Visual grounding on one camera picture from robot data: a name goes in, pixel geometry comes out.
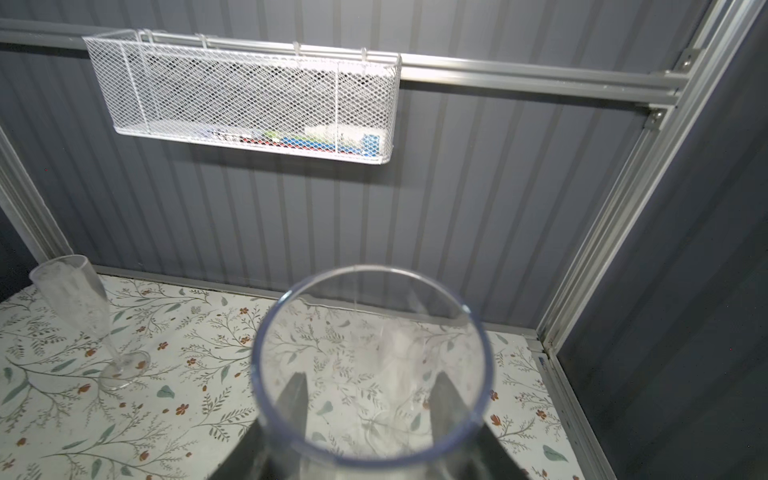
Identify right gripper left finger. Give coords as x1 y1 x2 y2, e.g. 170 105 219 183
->
209 373 309 479

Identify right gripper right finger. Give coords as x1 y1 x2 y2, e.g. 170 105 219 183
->
427 372 527 480

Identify glass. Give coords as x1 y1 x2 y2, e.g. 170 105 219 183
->
250 265 494 479

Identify clear champagne flute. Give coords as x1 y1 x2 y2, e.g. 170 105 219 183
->
29 254 151 391
374 322 434 425

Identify floral table mat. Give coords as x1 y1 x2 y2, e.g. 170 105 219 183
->
0 272 586 480

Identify items in white basket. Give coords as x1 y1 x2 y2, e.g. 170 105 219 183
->
201 124 387 157

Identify white wire mesh basket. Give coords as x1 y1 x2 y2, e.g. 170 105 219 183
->
84 30 402 165

